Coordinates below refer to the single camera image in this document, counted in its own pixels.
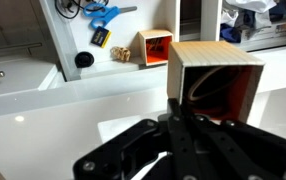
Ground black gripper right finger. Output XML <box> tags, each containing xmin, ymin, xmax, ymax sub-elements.
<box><xmin>187</xmin><ymin>113</ymin><xmax>286</xmax><ymax>180</ymax></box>

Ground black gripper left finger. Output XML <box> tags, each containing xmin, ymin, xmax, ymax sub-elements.
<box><xmin>72</xmin><ymin>98</ymin><xmax>202</xmax><ymax>180</ymax></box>

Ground wooden box with rubber band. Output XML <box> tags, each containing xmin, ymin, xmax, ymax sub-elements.
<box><xmin>166</xmin><ymin>40</ymin><xmax>266</xmax><ymax>125</ymax></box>

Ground wooden box orange inside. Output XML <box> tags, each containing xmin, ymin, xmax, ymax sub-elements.
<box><xmin>137</xmin><ymin>29</ymin><xmax>174</xmax><ymax>67</ymax></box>

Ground black yellow small box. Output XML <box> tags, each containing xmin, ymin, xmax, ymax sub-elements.
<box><xmin>90</xmin><ymin>26</ymin><xmax>113</xmax><ymax>50</ymax></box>

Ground white open vanity drawer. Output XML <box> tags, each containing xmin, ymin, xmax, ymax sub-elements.
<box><xmin>39</xmin><ymin>0</ymin><xmax>286</xmax><ymax>82</ymax></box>

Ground white closed vanity drawer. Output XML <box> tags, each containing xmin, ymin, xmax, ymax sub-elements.
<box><xmin>0</xmin><ymin>56</ymin><xmax>59</xmax><ymax>99</ymax></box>

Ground white vanity counter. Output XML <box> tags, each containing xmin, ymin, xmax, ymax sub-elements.
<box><xmin>0</xmin><ymin>43</ymin><xmax>286</xmax><ymax>180</ymax></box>

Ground tan rubber band bundle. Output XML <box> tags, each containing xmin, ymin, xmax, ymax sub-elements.
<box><xmin>110</xmin><ymin>45</ymin><xmax>132</xmax><ymax>63</ymax></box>

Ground small round black cap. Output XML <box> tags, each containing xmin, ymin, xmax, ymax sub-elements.
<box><xmin>74</xmin><ymin>50</ymin><xmax>96</xmax><ymax>69</ymax></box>

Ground dark blue small item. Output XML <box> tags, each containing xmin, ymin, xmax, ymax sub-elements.
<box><xmin>220</xmin><ymin>23</ymin><xmax>243</xmax><ymax>44</ymax></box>

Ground blue handled scissors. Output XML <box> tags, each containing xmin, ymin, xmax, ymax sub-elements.
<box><xmin>82</xmin><ymin>2</ymin><xmax>138</xmax><ymax>30</ymax></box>

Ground black cord bundle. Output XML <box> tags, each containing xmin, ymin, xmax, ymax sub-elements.
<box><xmin>54</xmin><ymin>0</ymin><xmax>110</xmax><ymax>20</ymax></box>

